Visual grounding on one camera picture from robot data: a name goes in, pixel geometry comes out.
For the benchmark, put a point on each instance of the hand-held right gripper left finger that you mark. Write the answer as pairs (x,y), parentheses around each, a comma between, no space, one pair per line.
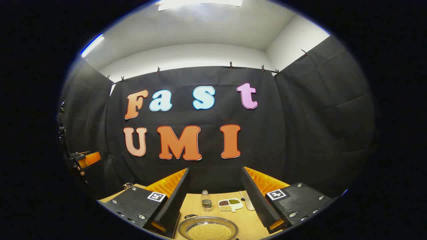
(173,203)

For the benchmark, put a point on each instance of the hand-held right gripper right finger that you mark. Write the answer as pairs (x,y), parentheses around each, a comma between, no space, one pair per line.
(257,200)

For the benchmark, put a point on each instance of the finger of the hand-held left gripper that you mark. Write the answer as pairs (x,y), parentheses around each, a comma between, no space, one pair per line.
(89,159)

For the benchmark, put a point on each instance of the stainless steel pot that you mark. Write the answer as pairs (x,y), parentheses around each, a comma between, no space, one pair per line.
(186,225)

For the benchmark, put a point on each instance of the white toaster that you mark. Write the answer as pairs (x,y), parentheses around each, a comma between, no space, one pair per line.
(249,203)

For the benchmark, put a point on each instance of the white divided plate with beans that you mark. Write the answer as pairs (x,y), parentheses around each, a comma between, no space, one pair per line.
(230,205)

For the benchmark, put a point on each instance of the clear plastic bottle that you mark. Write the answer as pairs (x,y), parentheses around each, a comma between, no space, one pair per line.
(206,203)

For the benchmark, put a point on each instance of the pile of soybeans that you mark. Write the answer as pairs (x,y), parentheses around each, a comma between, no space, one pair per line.
(210,232)

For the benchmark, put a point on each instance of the black backdrop cloth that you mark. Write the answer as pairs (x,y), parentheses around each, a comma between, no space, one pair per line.
(283,133)

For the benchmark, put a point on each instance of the narrow ceiling light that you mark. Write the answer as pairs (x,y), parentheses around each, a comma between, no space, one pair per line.
(92,45)

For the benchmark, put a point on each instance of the wide ceiling light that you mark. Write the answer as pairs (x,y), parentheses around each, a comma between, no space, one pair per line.
(200,3)

